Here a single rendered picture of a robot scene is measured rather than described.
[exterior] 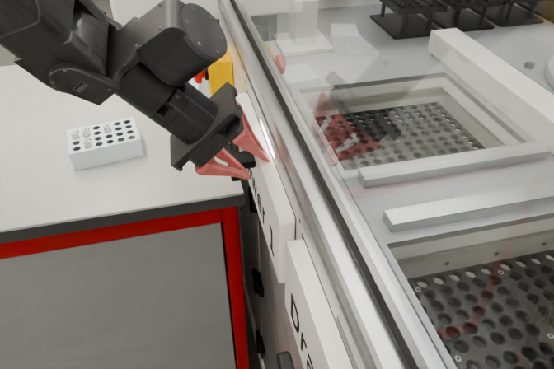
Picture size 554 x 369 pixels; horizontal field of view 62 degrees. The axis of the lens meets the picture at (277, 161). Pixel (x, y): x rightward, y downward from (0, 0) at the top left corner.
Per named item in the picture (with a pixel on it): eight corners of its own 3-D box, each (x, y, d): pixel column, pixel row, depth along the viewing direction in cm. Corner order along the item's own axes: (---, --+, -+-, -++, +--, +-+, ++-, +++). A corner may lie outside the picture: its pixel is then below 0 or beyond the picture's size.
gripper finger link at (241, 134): (288, 164, 54) (231, 119, 49) (244, 200, 56) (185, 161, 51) (276, 133, 59) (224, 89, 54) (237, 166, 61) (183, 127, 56)
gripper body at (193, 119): (246, 119, 49) (195, 76, 45) (183, 175, 52) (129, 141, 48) (239, 90, 54) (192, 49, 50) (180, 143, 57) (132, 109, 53)
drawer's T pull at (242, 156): (232, 184, 58) (231, 175, 57) (223, 150, 64) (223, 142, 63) (260, 179, 59) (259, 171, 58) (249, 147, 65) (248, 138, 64)
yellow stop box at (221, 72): (208, 98, 88) (204, 63, 83) (204, 81, 93) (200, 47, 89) (234, 95, 88) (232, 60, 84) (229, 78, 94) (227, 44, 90)
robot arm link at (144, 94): (107, 55, 49) (90, 91, 46) (146, 21, 46) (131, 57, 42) (158, 94, 53) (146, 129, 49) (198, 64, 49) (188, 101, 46)
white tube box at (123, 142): (74, 171, 82) (68, 154, 80) (72, 146, 89) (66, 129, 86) (143, 156, 86) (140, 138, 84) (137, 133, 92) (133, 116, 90)
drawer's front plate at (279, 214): (279, 286, 56) (279, 221, 49) (239, 149, 78) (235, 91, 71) (293, 283, 56) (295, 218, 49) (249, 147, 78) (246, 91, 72)
